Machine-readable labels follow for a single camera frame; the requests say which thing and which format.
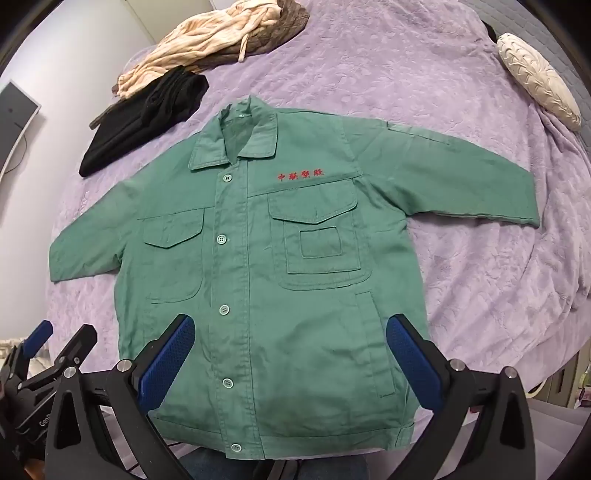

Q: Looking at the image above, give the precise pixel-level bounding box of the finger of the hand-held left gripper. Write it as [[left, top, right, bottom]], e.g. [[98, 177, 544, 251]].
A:
[[28, 324, 98, 393], [0, 320, 54, 393]]

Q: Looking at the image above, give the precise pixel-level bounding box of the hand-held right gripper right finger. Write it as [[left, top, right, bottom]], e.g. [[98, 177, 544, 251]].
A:
[[385, 314, 539, 480]]

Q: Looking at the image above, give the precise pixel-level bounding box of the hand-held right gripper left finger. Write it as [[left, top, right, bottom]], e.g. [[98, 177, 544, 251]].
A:
[[44, 314, 197, 480]]

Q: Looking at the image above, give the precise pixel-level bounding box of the green work jacket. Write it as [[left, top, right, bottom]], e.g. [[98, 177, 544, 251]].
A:
[[47, 95, 541, 462]]

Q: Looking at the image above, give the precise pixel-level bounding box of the beige bedside furniture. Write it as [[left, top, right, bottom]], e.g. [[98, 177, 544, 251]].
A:
[[545, 346, 591, 407]]

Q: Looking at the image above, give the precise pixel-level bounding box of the white-framed monitor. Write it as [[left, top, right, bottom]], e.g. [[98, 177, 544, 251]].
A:
[[0, 80, 47, 185]]

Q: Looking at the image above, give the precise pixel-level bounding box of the black folded garment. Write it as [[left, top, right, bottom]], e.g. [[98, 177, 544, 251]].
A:
[[78, 68, 209, 177]]

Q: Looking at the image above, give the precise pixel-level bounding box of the purple embossed blanket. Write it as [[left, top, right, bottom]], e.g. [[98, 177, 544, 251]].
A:
[[41, 0, 591, 416]]

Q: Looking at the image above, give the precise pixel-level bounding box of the white textured pillow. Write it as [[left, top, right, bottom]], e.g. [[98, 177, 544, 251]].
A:
[[496, 32, 583, 132]]

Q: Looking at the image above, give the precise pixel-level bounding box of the beige striped garment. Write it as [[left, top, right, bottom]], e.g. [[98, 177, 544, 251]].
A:
[[113, 0, 294, 100]]

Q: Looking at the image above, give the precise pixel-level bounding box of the brown knit garment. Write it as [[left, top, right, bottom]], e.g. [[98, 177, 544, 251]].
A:
[[185, 0, 311, 77]]

